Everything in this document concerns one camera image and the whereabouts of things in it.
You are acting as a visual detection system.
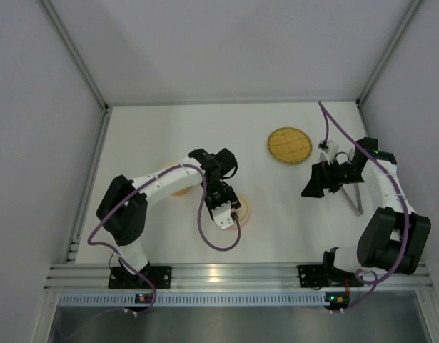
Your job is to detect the metal food tongs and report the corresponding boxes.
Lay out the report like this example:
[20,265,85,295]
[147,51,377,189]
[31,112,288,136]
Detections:
[333,149,363,217]

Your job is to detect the cream lid pink decoration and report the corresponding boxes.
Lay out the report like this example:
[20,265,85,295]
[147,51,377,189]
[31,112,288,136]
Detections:
[236,194,251,218]

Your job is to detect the yellow lunch box bowl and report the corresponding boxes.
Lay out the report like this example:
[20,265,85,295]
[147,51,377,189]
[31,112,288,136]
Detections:
[163,161,192,197]

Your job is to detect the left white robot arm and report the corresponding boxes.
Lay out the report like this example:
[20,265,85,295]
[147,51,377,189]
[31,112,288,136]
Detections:
[96,148,241,277]

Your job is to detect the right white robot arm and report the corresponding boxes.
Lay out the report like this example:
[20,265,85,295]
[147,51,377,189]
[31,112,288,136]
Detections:
[301,137,431,286]

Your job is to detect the pink lunch box bowl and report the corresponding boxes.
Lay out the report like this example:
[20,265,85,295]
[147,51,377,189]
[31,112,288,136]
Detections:
[228,217,248,231]

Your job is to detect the round woven bamboo plate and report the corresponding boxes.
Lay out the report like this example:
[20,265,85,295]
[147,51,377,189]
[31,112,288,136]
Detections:
[266,126,313,165]

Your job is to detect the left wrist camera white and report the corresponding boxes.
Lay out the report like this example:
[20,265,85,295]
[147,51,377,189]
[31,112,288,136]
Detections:
[211,202,235,230]

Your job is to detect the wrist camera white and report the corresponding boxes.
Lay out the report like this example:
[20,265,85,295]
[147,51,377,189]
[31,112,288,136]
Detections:
[318,140,339,163]
[211,202,235,230]

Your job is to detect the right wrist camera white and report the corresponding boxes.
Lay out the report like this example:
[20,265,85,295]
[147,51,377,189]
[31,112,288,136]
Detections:
[318,140,339,163]

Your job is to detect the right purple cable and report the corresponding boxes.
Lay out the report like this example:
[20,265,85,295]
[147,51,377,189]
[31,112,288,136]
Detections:
[317,101,413,312]

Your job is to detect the purple cable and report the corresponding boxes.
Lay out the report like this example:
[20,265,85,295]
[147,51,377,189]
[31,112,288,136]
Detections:
[317,101,413,312]
[87,164,241,315]

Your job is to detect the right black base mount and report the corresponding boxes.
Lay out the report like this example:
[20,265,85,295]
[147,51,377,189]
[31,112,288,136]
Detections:
[297,264,328,290]

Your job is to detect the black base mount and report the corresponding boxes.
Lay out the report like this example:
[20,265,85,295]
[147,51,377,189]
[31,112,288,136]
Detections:
[297,264,328,290]
[108,266,172,289]

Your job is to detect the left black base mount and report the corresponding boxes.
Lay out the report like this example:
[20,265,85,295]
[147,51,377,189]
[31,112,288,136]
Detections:
[108,266,172,289]

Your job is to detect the slotted grey cable duct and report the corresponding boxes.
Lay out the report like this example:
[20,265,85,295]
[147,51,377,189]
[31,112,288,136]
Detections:
[58,292,333,307]

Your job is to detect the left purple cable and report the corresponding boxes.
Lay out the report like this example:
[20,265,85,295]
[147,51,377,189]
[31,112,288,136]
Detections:
[87,164,241,315]

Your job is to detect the aluminium mounting rail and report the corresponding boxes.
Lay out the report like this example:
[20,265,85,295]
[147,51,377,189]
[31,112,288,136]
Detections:
[44,262,434,290]

